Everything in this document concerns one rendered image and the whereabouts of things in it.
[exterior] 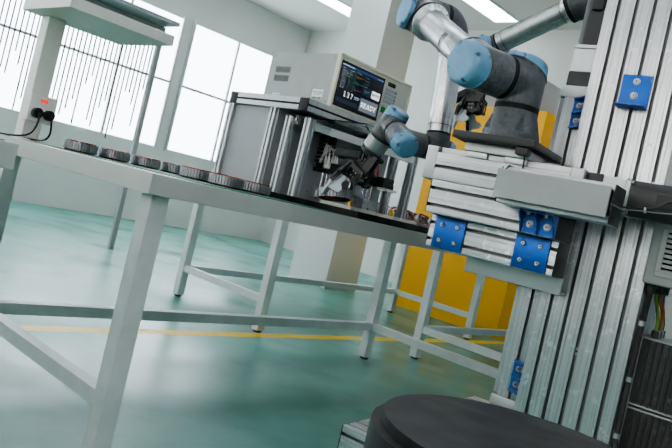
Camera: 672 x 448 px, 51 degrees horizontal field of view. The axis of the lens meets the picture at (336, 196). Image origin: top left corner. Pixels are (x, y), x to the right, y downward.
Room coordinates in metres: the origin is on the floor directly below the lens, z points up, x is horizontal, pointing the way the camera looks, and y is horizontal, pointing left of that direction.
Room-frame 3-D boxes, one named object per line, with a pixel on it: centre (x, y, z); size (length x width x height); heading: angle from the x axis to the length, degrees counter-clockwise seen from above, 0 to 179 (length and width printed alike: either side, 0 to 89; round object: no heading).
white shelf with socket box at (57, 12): (2.36, 0.90, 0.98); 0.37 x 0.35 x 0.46; 137
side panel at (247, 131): (2.66, 0.38, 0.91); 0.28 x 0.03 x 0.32; 47
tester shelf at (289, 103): (2.84, 0.10, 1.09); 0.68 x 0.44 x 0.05; 137
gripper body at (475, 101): (2.70, -0.43, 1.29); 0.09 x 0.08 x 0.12; 55
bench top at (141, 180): (2.79, 0.04, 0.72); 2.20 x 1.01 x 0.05; 137
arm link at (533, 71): (1.86, -0.41, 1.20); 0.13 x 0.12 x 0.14; 115
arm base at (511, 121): (1.86, -0.41, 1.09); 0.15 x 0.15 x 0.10
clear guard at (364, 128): (2.54, -0.05, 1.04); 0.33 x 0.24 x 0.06; 47
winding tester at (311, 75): (2.85, 0.09, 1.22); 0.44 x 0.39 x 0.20; 137
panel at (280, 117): (2.80, 0.05, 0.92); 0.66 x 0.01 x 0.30; 137
